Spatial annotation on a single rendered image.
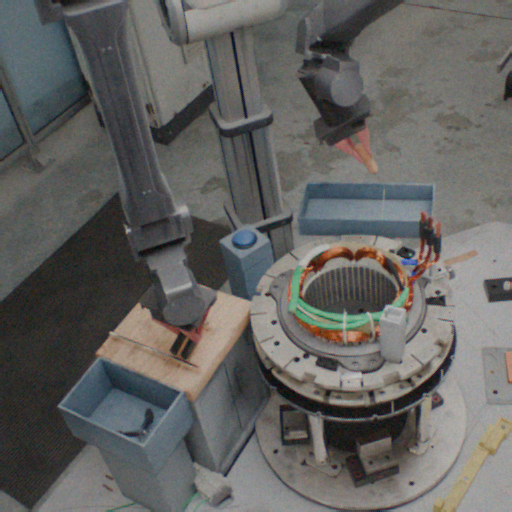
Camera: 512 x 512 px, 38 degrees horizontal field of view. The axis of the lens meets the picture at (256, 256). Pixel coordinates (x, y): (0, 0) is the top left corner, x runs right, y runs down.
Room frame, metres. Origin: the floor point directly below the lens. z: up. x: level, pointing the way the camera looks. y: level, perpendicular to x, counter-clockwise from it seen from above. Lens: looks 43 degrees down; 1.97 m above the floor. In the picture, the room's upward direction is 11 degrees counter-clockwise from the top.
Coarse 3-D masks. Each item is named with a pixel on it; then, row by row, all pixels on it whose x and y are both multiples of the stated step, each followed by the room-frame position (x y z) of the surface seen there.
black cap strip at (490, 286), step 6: (486, 282) 1.03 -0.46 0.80; (492, 282) 1.03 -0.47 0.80; (498, 282) 1.02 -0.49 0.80; (504, 282) 1.02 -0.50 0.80; (510, 282) 1.02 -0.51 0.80; (486, 288) 1.02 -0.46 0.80; (492, 288) 1.01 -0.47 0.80; (498, 288) 1.01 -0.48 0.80; (510, 288) 1.00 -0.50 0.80; (486, 294) 1.01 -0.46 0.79; (492, 294) 1.00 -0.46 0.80; (498, 294) 0.99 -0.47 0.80; (504, 294) 0.99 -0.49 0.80; (510, 294) 0.99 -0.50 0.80; (492, 300) 0.99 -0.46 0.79; (498, 300) 0.99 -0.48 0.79; (504, 300) 0.99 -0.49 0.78; (510, 300) 0.99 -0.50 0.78
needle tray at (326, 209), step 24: (312, 192) 1.14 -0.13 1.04; (336, 192) 1.12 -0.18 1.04; (360, 192) 1.11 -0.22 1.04; (408, 192) 1.08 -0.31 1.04; (432, 192) 1.06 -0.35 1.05; (312, 216) 1.09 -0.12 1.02; (336, 216) 1.07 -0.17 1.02; (360, 216) 1.06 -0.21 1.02; (384, 216) 1.05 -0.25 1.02; (408, 216) 1.03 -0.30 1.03; (432, 216) 0.98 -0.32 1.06
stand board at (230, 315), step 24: (144, 312) 0.88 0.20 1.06; (216, 312) 0.85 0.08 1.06; (240, 312) 0.84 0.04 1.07; (144, 336) 0.82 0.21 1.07; (168, 336) 0.81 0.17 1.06; (216, 336) 0.79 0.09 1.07; (120, 360) 0.78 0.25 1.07; (144, 360) 0.77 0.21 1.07; (192, 360) 0.75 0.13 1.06; (216, 360) 0.75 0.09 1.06; (168, 384) 0.72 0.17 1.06; (192, 384) 0.71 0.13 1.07
